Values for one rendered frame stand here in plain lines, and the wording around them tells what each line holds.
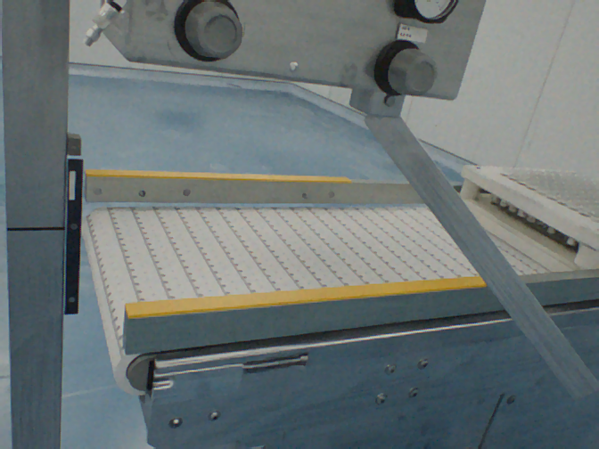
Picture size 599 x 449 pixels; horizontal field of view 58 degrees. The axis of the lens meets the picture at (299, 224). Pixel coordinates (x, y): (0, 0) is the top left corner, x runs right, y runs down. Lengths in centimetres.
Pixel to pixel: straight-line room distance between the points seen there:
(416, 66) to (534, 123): 397
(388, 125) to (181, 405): 27
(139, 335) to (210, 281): 13
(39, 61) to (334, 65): 36
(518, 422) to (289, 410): 45
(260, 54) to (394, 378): 36
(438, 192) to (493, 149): 405
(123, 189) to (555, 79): 381
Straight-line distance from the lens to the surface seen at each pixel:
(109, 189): 64
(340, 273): 57
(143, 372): 44
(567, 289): 66
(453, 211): 44
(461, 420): 78
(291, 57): 32
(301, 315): 44
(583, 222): 74
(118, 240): 57
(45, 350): 76
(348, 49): 33
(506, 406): 84
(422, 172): 42
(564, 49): 425
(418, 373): 58
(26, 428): 84
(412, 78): 33
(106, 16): 26
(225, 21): 28
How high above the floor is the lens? 107
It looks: 23 degrees down
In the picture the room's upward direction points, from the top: 12 degrees clockwise
